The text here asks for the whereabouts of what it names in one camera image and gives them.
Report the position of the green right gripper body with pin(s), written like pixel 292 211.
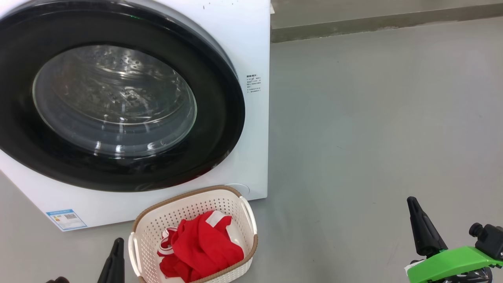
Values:
pixel 452 263

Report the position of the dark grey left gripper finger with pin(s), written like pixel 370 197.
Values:
pixel 114 267

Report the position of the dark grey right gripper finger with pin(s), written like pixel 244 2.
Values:
pixel 426 236

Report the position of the red and white garment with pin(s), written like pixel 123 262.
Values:
pixel 204 251

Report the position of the round glass washing machine door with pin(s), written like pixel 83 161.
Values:
pixel 118 165

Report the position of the cream perforated laundry basket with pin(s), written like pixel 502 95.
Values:
pixel 157 232

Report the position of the white front-loading washing machine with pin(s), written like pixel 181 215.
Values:
pixel 251 47

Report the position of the blue energy label sticker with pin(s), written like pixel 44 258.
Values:
pixel 67 219

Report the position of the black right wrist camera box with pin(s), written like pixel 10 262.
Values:
pixel 491 239

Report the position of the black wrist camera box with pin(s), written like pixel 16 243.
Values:
pixel 491 239
pixel 58 280

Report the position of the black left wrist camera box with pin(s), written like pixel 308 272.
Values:
pixel 58 280

